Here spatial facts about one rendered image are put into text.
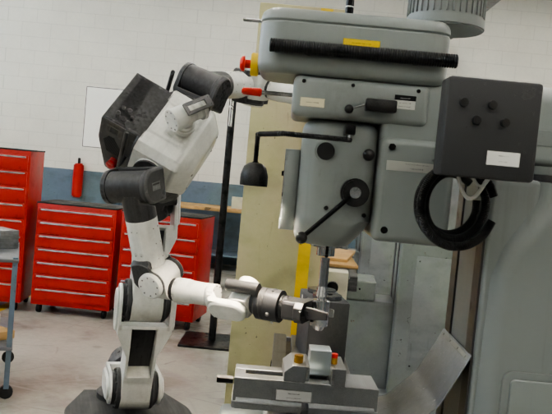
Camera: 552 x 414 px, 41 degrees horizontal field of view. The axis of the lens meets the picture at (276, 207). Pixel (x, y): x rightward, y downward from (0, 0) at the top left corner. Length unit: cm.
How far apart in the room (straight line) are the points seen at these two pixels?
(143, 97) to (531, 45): 977
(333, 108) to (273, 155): 185
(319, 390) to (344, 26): 87
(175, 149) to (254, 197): 157
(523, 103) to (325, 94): 48
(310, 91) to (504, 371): 82
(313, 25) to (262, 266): 204
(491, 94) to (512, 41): 995
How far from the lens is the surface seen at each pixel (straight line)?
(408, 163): 184
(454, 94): 161
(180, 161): 211
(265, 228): 367
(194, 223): 646
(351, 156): 184
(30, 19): 1178
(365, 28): 184
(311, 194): 184
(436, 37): 187
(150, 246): 210
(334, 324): 224
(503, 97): 163
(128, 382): 262
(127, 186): 205
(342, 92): 183
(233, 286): 200
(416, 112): 184
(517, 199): 185
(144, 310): 248
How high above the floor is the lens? 150
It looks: 3 degrees down
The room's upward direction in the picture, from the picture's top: 5 degrees clockwise
